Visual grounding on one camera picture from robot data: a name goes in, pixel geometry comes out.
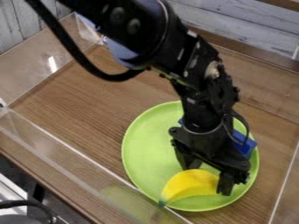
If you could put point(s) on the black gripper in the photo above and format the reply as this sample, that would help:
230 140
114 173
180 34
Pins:
233 171

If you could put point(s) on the yellow toy banana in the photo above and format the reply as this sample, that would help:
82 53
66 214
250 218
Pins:
186 184

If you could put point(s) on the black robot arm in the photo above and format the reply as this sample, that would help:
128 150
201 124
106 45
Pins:
148 38

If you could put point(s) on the green round plate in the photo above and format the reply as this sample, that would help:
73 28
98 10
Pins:
150 164

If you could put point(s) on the blue star-shaped block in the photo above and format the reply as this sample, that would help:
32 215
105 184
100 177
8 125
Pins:
216 143

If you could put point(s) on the clear acrylic front wall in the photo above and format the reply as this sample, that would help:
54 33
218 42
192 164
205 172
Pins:
102 197

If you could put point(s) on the clear acrylic corner bracket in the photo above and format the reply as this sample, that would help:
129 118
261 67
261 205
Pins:
86 32

